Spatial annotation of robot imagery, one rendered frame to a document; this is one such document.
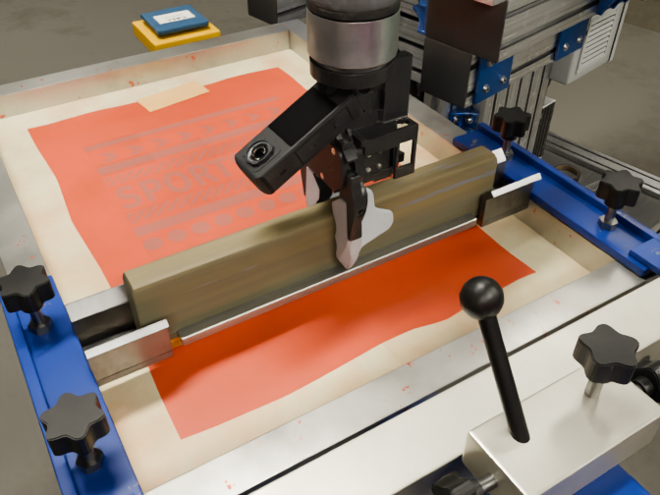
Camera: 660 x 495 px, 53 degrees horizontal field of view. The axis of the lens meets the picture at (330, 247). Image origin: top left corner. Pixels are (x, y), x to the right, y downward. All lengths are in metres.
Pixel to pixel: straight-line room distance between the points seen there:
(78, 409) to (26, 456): 1.36
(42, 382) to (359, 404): 0.26
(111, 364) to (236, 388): 0.11
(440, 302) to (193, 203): 0.33
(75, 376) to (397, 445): 0.28
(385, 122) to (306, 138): 0.08
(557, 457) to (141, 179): 0.63
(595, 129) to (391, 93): 2.54
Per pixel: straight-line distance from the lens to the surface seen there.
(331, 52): 0.54
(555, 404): 0.48
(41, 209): 0.89
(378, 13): 0.53
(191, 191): 0.87
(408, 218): 0.70
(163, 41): 1.30
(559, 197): 0.80
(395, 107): 0.61
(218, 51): 1.17
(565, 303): 0.68
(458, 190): 0.73
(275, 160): 0.56
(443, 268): 0.74
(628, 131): 3.15
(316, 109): 0.57
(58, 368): 0.62
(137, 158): 0.95
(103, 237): 0.82
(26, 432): 1.91
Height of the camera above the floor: 1.44
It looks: 40 degrees down
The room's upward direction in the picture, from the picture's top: straight up
